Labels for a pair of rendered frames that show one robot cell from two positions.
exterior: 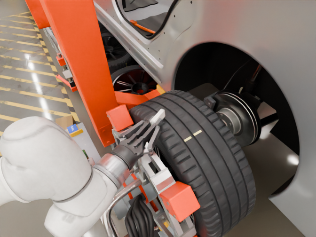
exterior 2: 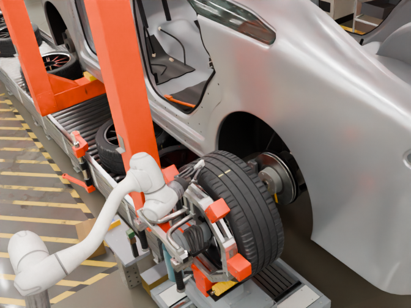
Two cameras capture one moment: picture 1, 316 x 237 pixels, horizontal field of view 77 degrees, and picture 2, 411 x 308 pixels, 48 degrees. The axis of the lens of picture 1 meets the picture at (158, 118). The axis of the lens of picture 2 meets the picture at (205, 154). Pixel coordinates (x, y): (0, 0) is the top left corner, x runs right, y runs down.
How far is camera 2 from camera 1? 1.59 m
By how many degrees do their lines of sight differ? 16
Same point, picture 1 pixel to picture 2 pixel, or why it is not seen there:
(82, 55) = (137, 132)
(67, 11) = (130, 103)
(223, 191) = (249, 208)
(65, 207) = (155, 196)
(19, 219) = not seen: outside the picture
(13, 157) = (138, 165)
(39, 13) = (44, 98)
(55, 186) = (152, 181)
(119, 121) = (170, 176)
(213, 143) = (239, 177)
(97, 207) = (169, 200)
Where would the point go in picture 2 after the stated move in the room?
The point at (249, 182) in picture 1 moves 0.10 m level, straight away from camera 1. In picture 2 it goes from (270, 203) to (284, 193)
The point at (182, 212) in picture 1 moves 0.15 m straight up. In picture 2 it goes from (218, 212) to (215, 186)
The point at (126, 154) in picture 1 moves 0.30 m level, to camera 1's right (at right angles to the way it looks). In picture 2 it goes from (181, 181) to (248, 173)
